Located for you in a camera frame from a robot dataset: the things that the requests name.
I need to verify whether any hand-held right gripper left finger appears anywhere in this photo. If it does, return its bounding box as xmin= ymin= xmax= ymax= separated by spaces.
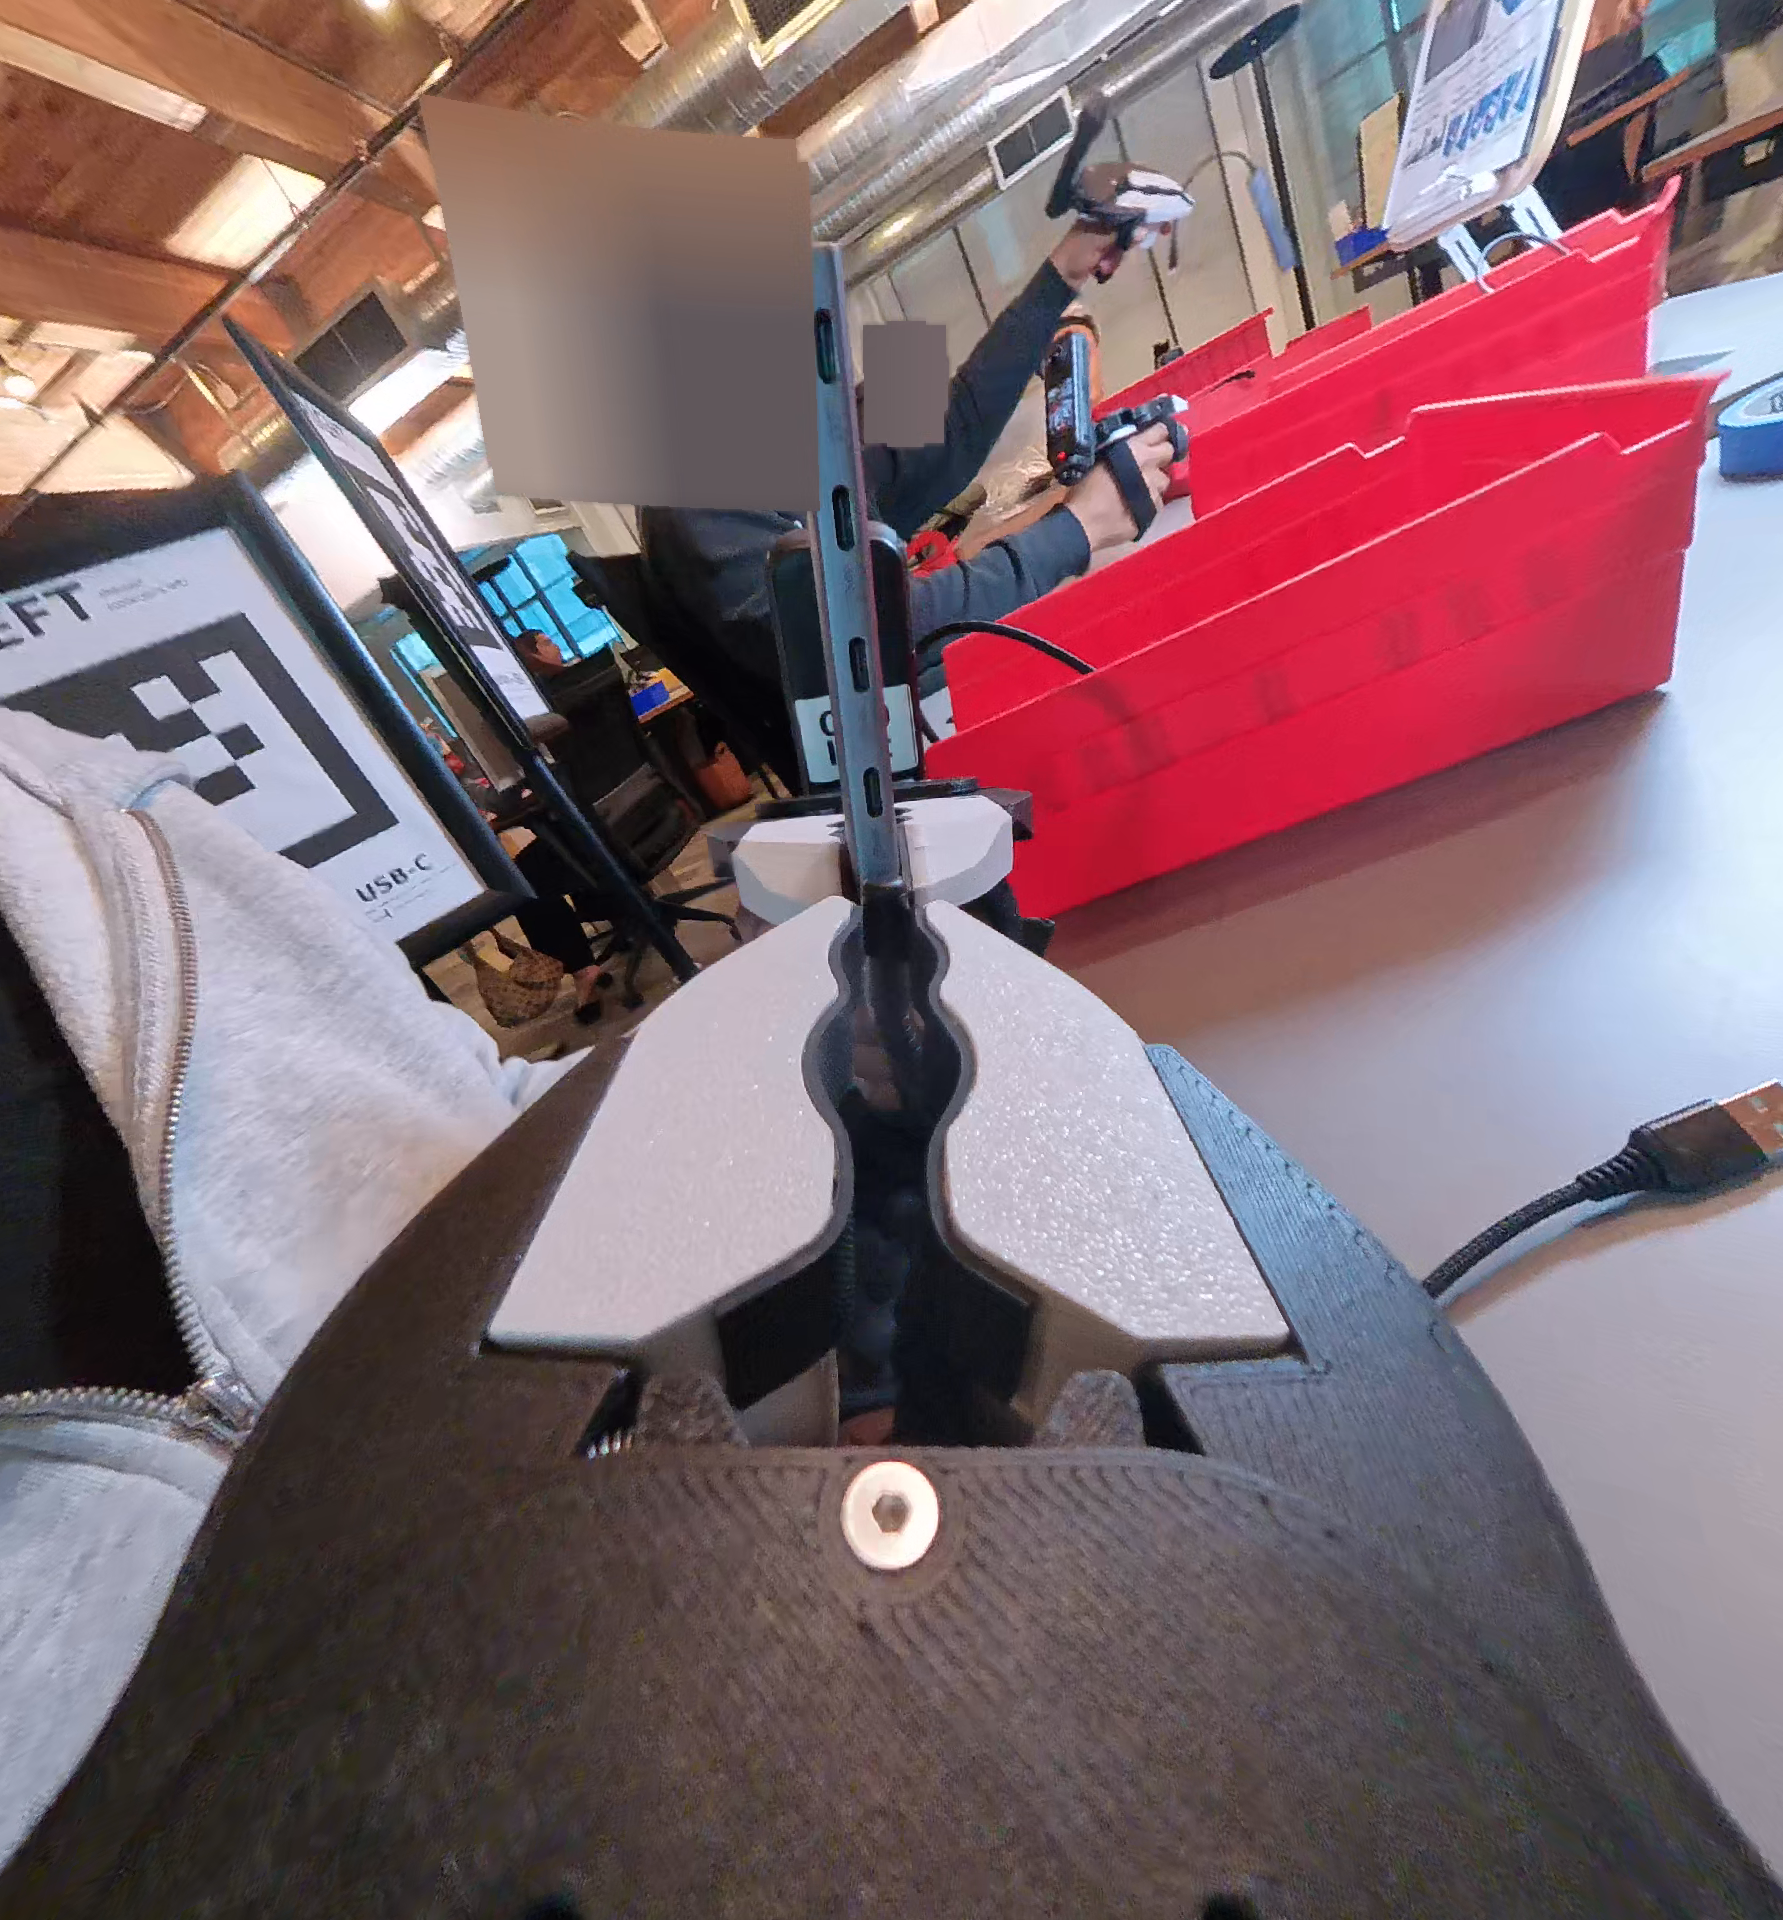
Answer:
xmin=486 ymin=898 xmax=860 ymax=1413

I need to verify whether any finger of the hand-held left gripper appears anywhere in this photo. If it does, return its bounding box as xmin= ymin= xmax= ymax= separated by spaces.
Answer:
xmin=734 ymin=818 xmax=850 ymax=928
xmin=892 ymin=799 xmax=1017 ymax=901

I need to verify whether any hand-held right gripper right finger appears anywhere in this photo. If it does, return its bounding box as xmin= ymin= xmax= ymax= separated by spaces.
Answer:
xmin=919 ymin=900 xmax=1291 ymax=1433

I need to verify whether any long grey multiport hub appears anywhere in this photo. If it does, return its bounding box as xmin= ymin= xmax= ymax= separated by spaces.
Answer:
xmin=810 ymin=244 xmax=918 ymax=909

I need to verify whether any black braided usb cable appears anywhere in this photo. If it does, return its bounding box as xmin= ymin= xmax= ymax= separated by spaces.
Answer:
xmin=832 ymin=885 xmax=1783 ymax=1446

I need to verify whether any brown patterned handbag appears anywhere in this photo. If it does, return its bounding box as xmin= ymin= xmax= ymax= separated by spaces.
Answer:
xmin=468 ymin=932 xmax=575 ymax=1033

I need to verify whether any black framed marker sign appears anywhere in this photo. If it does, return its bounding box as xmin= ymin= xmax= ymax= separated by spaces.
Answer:
xmin=220 ymin=314 xmax=701 ymax=987
xmin=0 ymin=474 xmax=536 ymax=966

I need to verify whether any red plastic bin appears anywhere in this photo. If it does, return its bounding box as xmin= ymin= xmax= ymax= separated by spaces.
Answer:
xmin=1186 ymin=176 xmax=1685 ymax=515
xmin=940 ymin=371 xmax=1727 ymax=730
xmin=1091 ymin=309 xmax=1277 ymax=425
xmin=924 ymin=428 xmax=1691 ymax=921

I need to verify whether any black stand with round top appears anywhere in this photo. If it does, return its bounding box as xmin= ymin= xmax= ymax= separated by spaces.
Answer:
xmin=1208 ymin=5 xmax=1322 ymax=335

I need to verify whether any instruction poster board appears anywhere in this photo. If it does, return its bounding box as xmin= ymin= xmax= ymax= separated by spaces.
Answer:
xmin=1381 ymin=0 xmax=1589 ymax=254

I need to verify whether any black camera cable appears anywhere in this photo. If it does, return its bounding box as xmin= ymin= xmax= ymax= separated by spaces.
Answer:
xmin=911 ymin=618 xmax=1100 ymax=678

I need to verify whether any silver ventilation duct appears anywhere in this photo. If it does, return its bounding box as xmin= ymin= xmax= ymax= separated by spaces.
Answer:
xmin=801 ymin=0 xmax=1283 ymax=198

